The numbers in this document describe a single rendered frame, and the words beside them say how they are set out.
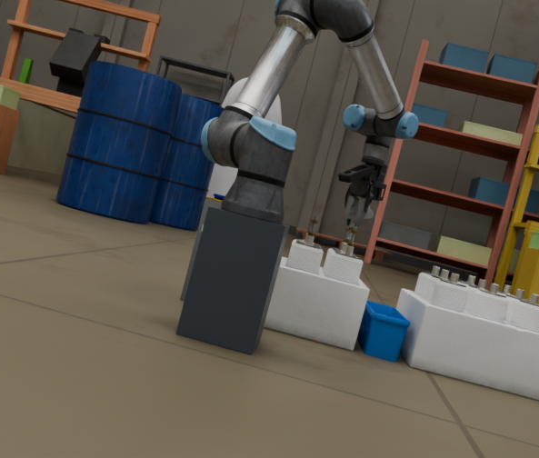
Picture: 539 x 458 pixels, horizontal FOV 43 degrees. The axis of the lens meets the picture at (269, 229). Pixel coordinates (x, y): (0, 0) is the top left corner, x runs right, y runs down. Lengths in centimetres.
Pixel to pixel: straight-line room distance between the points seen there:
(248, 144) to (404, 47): 892
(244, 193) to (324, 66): 882
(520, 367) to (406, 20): 880
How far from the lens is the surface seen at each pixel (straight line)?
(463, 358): 202
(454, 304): 202
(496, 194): 759
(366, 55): 185
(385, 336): 198
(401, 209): 1017
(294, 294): 195
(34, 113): 925
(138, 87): 450
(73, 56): 697
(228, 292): 157
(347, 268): 197
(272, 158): 159
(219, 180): 603
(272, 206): 160
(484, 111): 1047
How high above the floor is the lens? 34
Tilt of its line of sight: 2 degrees down
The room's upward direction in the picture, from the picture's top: 15 degrees clockwise
